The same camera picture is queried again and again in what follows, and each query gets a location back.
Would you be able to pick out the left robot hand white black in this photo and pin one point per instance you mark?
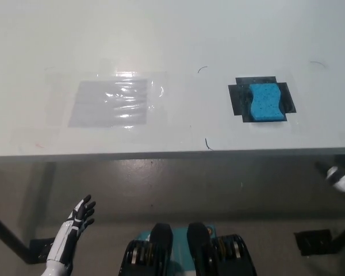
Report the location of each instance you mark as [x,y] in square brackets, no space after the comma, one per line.
[74,227]

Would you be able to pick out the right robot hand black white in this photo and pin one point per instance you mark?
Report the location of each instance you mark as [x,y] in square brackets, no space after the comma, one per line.
[340,179]

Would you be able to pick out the blue soft sponge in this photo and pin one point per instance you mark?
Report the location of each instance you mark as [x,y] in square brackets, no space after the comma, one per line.
[266,102]

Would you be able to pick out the robot torso black teal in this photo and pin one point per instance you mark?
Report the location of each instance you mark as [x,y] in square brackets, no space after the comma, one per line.
[198,253]

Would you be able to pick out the black floor tape patch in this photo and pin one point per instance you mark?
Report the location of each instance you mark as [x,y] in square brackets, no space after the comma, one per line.
[41,250]
[312,241]

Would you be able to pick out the grey tape patch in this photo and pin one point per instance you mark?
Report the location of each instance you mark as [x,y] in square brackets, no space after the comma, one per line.
[89,109]

